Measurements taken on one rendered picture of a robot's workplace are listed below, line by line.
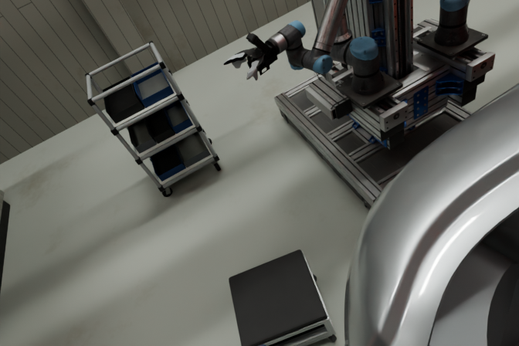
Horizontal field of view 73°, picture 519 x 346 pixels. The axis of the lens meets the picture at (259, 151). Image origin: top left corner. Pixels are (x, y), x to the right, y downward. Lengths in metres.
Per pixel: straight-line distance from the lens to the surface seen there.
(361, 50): 1.64
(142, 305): 2.50
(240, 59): 1.43
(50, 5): 4.07
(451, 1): 1.92
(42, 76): 4.30
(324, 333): 1.86
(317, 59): 1.44
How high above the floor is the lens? 1.92
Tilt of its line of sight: 43 degrees down
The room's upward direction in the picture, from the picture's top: 24 degrees counter-clockwise
